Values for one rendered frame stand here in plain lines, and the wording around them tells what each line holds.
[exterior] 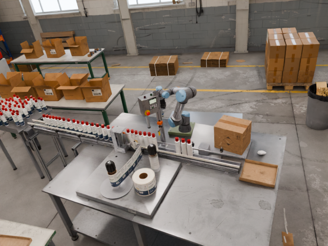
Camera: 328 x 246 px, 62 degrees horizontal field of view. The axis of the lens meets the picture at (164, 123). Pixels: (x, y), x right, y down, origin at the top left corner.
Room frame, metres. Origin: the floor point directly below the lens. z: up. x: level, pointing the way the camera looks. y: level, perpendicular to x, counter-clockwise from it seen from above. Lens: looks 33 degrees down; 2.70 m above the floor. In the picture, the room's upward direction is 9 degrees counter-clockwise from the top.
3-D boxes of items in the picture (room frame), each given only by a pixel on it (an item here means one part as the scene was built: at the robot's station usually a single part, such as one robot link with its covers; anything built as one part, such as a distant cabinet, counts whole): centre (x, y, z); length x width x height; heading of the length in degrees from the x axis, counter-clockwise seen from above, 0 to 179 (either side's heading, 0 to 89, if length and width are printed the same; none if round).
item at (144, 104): (2.41, 0.12, 1.38); 0.17 x 0.10 x 0.19; 115
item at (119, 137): (2.42, 0.49, 1.01); 0.14 x 0.13 x 0.26; 60
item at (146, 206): (1.96, 0.40, 0.86); 0.80 x 0.67 x 0.05; 60
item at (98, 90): (3.98, 0.96, 0.97); 0.51 x 0.39 x 0.37; 165
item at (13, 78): (4.60, 2.58, 0.97); 0.45 x 0.40 x 0.37; 161
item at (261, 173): (1.79, -0.79, 0.85); 0.30 x 0.26 x 0.04; 60
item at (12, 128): (3.55, 2.07, 0.46); 0.73 x 0.62 x 0.93; 60
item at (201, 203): (2.14, 0.01, 0.82); 2.10 x 1.50 x 0.02; 60
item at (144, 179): (1.79, 0.25, 0.95); 0.20 x 0.20 x 0.14
